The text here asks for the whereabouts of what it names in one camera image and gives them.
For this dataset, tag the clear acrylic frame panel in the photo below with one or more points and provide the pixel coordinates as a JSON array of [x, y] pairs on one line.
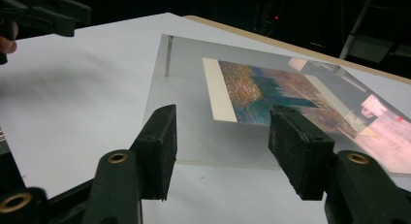
[[190, 88]]

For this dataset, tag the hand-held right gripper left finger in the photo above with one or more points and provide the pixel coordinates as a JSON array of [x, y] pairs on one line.
[[151, 159]]

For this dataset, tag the grey metal stand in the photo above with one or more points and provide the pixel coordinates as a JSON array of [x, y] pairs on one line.
[[362, 30]]

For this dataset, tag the silver metal frame pin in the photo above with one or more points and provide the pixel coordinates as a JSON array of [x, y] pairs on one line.
[[336, 69], [168, 56]]

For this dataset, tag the colourful painting print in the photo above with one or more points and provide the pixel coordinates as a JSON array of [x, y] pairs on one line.
[[245, 88]]

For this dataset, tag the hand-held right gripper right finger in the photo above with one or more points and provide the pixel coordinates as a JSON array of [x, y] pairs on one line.
[[300, 153]]

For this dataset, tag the dark device with red light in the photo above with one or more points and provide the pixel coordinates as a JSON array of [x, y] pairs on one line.
[[271, 14]]

